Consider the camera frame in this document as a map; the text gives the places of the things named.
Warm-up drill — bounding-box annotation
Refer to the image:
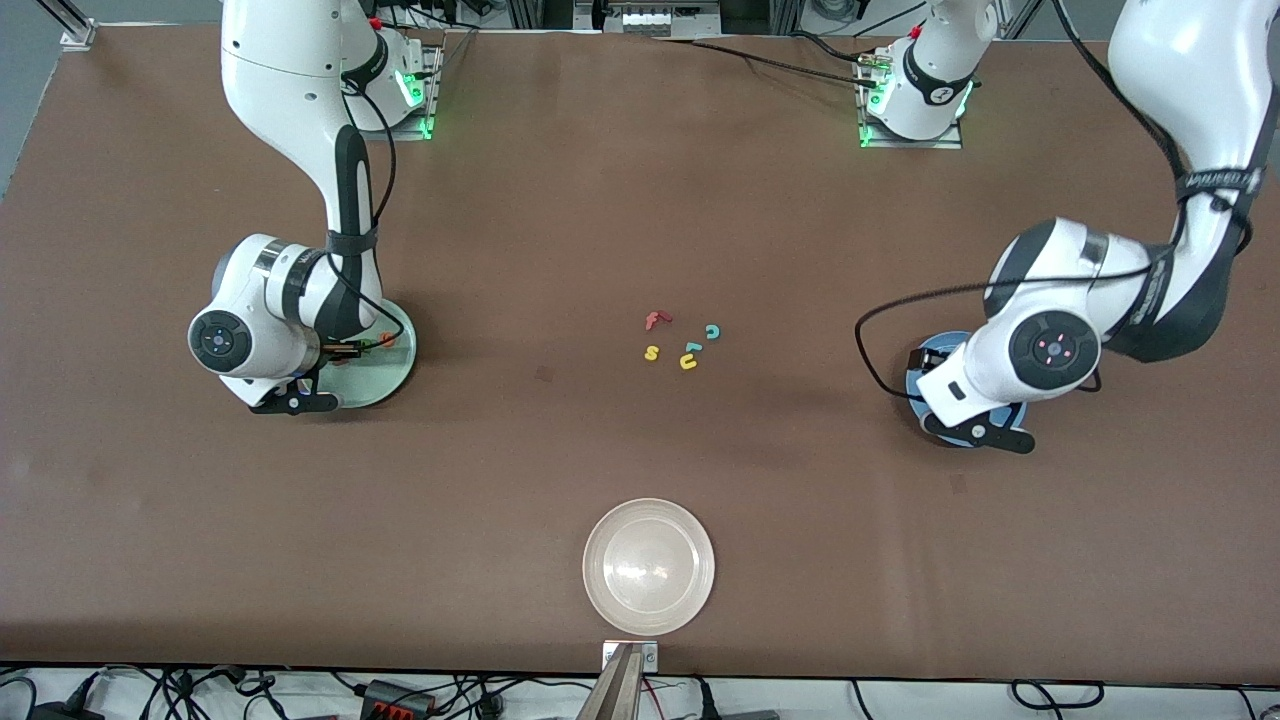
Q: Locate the blue plate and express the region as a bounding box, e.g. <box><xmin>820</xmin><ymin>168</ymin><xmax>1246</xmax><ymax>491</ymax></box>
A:
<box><xmin>905</xmin><ymin>331</ymin><xmax>1029</xmax><ymax>451</ymax></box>

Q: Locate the pale green plate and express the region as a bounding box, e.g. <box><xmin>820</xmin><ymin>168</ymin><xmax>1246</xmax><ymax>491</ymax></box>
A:
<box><xmin>318</xmin><ymin>297</ymin><xmax>418</xmax><ymax>409</ymax></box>

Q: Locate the black red power strip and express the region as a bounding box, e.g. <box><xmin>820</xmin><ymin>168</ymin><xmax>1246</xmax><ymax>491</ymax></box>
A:
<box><xmin>362</xmin><ymin>679</ymin><xmax>438</xmax><ymax>717</ymax></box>

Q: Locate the white plate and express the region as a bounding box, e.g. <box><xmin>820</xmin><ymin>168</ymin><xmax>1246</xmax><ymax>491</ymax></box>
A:
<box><xmin>582</xmin><ymin>498</ymin><xmax>717</xmax><ymax>637</ymax></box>

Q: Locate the grey metal profile bar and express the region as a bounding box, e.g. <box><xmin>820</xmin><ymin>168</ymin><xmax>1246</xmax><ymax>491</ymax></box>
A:
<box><xmin>575</xmin><ymin>645</ymin><xmax>646</xmax><ymax>720</ymax></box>

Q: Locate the metal equipment rack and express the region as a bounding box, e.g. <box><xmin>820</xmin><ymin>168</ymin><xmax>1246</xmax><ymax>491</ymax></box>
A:
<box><xmin>505</xmin><ymin>0</ymin><xmax>806</xmax><ymax>37</ymax></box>

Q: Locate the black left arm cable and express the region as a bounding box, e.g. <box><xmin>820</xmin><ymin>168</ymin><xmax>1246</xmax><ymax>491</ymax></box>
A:
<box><xmin>855</xmin><ymin>0</ymin><xmax>1256</xmax><ymax>401</ymax></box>

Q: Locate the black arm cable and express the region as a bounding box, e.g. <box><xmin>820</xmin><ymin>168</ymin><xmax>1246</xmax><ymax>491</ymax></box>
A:
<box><xmin>855</xmin><ymin>0</ymin><xmax>1256</xmax><ymax>401</ymax></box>
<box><xmin>325</xmin><ymin>80</ymin><xmax>399</xmax><ymax>351</ymax></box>

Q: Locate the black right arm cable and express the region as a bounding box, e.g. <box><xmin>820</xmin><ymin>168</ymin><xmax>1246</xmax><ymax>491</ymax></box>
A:
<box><xmin>325</xmin><ymin>80</ymin><xmax>399</xmax><ymax>351</ymax></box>

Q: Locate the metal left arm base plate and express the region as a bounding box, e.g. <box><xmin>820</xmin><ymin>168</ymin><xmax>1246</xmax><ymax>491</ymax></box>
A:
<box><xmin>858</xmin><ymin>95</ymin><xmax>963</xmax><ymax>151</ymax></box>

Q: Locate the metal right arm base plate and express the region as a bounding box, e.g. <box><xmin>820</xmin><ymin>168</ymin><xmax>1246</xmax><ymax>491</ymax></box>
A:
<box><xmin>385</xmin><ymin>45</ymin><xmax>441</xmax><ymax>141</ymax></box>

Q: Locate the black looped cable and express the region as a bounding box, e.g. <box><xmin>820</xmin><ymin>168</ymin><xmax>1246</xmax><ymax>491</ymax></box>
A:
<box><xmin>1010</xmin><ymin>680</ymin><xmax>1106</xmax><ymax>711</ymax></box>

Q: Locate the black cable tangle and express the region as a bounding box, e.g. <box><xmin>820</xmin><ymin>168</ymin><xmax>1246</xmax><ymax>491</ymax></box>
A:
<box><xmin>0</xmin><ymin>665</ymin><xmax>301</xmax><ymax>720</ymax></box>

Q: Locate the black cable on table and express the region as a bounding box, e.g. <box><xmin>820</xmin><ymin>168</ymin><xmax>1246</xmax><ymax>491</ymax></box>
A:
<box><xmin>655</xmin><ymin>36</ymin><xmax>881</xmax><ymax>89</ymax></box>

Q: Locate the black cable bundle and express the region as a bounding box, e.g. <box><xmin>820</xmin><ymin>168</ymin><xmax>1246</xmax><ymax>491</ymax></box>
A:
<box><xmin>370</xmin><ymin>0</ymin><xmax>481</xmax><ymax>36</ymax></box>

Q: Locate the small metal bracket plate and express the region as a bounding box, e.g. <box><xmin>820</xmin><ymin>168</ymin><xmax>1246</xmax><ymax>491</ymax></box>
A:
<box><xmin>602</xmin><ymin>640</ymin><xmax>660</xmax><ymax>673</ymax></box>

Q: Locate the aluminium frame post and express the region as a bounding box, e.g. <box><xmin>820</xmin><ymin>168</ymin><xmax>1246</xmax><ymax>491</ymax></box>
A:
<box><xmin>40</xmin><ymin>0</ymin><xmax>98</xmax><ymax>49</ymax></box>

